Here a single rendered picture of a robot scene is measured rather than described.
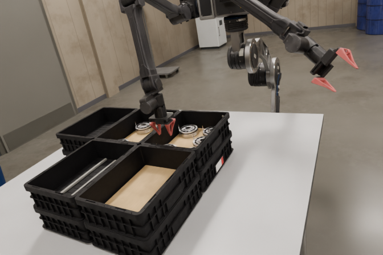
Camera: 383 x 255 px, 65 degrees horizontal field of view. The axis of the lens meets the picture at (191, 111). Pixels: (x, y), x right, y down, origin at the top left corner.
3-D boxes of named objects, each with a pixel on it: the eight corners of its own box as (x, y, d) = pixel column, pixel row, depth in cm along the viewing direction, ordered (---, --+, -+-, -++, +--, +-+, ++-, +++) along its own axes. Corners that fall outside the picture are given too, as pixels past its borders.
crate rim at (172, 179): (140, 148, 139) (139, 144, 138) (197, 155, 124) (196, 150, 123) (74, 204, 107) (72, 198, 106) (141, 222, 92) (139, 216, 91)
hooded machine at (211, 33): (227, 44, 854) (221, -5, 806) (220, 48, 808) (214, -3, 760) (207, 45, 885) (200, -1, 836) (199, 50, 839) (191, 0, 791)
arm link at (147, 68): (143, -10, 129) (125, -1, 134) (134, -13, 124) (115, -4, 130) (165, 87, 132) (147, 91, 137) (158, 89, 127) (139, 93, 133)
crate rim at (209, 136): (181, 113, 170) (180, 109, 170) (231, 115, 156) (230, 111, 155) (140, 148, 139) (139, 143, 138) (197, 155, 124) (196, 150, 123)
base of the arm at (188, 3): (196, 18, 172) (194, -4, 168) (191, 20, 166) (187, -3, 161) (183, 20, 176) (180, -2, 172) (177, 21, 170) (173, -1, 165)
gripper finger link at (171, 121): (171, 139, 135) (167, 120, 132) (158, 138, 139) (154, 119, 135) (178, 132, 141) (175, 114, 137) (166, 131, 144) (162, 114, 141)
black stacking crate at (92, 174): (98, 159, 156) (92, 139, 152) (144, 165, 142) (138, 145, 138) (32, 208, 125) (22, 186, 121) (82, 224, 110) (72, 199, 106)
